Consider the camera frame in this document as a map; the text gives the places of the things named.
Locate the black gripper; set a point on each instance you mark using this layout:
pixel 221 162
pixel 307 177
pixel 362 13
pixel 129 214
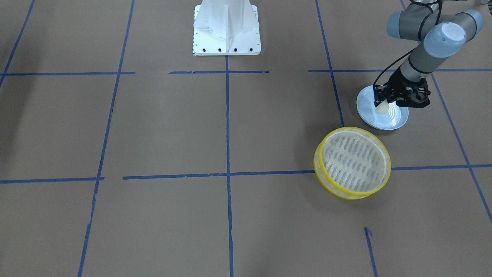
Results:
pixel 395 83

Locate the white steamed bun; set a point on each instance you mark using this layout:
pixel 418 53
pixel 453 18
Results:
pixel 382 108

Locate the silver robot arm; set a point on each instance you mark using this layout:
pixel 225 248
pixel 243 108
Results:
pixel 439 37

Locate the yellow round steamer basket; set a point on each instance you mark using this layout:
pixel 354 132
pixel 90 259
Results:
pixel 352 163

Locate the light blue plate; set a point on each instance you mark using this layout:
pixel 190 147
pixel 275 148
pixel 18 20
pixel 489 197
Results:
pixel 394 117

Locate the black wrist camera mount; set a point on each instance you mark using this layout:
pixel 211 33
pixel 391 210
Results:
pixel 413 94

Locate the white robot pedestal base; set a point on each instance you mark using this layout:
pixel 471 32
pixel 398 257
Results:
pixel 226 27

